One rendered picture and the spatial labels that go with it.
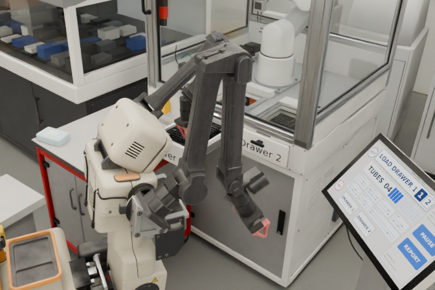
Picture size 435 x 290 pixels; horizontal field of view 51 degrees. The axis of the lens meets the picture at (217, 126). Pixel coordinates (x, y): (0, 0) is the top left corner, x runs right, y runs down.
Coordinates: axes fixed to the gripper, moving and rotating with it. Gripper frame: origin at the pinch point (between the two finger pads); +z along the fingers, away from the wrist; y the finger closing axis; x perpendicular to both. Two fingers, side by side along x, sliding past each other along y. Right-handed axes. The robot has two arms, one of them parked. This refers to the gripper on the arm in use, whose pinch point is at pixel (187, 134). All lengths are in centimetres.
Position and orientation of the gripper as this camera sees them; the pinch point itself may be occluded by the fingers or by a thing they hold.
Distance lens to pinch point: 214.4
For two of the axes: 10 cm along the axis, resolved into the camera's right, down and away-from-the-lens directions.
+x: 7.4, 3.4, -5.8
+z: 0.0, 8.6, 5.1
